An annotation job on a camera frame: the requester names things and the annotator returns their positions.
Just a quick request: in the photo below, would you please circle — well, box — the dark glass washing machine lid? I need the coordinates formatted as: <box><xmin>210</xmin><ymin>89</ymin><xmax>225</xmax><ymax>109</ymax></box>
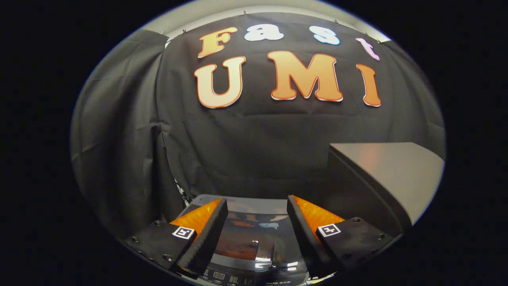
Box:
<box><xmin>187</xmin><ymin>195</ymin><xmax>311</xmax><ymax>271</ymax></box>

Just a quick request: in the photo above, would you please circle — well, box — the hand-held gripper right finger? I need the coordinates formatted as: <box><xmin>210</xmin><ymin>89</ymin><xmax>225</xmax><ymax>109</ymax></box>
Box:
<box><xmin>287</xmin><ymin>195</ymin><xmax>394</xmax><ymax>279</ymax></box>

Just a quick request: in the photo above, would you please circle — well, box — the grey cabinet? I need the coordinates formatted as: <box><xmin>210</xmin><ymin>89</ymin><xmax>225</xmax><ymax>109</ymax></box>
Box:
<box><xmin>327</xmin><ymin>142</ymin><xmax>446</xmax><ymax>236</ymax></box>

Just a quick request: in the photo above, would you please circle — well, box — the row of black cloth clips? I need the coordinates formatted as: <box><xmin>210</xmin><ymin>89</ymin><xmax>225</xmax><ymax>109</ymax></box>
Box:
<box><xmin>159</xmin><ymin>11</ymin><xmax>384</xmax><ymax>45</ymax></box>

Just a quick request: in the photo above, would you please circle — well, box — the dark grey washing machine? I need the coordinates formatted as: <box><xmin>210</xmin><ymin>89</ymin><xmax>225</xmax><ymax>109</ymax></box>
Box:
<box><xmin>179</xmin><ymin>194</ymin><xmax>339</xmax><ymax>286</ymax></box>

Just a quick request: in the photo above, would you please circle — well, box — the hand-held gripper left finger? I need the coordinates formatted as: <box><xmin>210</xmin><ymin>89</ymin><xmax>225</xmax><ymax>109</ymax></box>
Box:
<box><xmin>125</xmin><ymin>198</ymin><xmax>229</xmax><ymax>279</ymax></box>

